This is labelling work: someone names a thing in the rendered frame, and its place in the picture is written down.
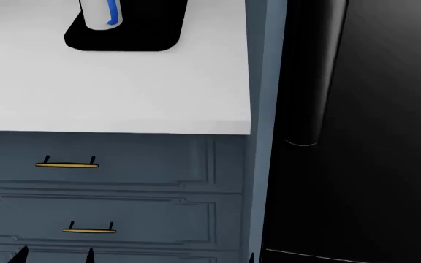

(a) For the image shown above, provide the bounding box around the white mug with blue handle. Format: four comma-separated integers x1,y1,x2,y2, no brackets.
78,0,124,31

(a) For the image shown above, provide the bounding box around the blue-grey counter cabinet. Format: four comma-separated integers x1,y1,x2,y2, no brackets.
0,0,289,263

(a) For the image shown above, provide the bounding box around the blue-grey drawer front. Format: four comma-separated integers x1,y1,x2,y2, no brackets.
0,191,244,251
0,130,247,194
0,245,241,263

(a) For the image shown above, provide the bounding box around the black refrigerator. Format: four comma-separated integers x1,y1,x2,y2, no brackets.
260,0,421,263

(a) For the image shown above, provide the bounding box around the brass drawer handle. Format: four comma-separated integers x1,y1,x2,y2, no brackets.
34,154,100,169
61,220,118,235

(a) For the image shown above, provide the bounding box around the black refrigerator door handle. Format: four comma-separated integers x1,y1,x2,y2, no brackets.
282,0,351,147

